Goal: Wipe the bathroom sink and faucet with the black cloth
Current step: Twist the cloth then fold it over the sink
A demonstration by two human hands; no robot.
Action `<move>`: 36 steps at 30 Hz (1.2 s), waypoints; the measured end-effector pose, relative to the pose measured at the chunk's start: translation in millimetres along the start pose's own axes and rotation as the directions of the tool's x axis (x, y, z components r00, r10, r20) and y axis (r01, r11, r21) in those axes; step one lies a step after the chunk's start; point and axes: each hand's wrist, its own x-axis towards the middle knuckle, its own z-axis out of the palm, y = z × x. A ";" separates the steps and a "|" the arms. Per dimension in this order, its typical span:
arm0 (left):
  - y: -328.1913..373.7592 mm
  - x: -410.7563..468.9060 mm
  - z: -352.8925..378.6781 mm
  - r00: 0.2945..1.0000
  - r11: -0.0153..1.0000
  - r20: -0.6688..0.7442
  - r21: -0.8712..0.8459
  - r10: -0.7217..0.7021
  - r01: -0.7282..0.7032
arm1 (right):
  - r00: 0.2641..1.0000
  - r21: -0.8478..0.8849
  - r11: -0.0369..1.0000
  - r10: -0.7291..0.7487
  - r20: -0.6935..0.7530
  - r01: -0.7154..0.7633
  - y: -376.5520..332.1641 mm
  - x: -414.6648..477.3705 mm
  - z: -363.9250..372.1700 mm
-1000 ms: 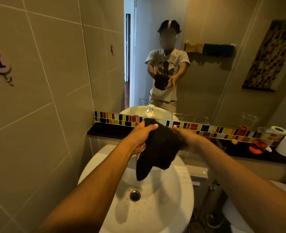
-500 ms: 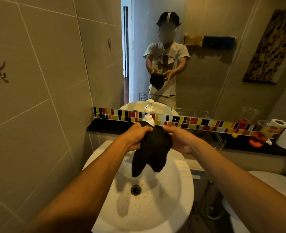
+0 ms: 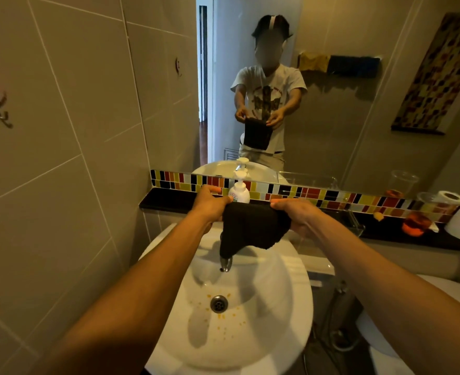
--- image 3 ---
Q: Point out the person's right hand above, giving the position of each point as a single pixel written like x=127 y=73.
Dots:
x=302 y=216

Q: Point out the person's left hand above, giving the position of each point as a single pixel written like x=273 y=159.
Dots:
x=206 y=205

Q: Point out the person's left thumb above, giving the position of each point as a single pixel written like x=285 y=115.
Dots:
x=224 y=208

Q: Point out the person's right thumb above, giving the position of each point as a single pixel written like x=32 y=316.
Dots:
x=281 y=204

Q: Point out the black cloth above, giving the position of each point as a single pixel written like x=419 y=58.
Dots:
x=251 y=226

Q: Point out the person's left forearm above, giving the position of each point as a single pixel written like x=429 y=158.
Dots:
x=136 y=300

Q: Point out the person's right forearm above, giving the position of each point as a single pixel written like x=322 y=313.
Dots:
x=394 y=296

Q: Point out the white soap pump bottle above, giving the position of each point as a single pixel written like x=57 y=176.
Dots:
x=239 y=191

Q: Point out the multicoloured mosaic tile strip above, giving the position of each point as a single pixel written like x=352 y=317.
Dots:
x=323 y=194

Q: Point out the chrome faucet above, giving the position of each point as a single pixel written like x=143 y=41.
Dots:
x=225 y=264

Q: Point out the black stone ledge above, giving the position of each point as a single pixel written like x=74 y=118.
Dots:
x=167 y=199

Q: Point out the clear plastic tray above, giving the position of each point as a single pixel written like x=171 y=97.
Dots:
x=351 y=224

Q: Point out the metal sink drain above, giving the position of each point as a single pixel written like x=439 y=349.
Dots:
x=219 y=304

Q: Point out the small yellow object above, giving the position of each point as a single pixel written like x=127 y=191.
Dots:
x=378 y=216

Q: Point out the white ceramic sink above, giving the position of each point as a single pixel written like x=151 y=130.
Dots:
x=245 y=328

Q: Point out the clear glass with orange base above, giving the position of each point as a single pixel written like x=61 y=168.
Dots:
x=417 y=222

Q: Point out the wall mirror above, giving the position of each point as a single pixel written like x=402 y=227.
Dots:
x=351 y=113

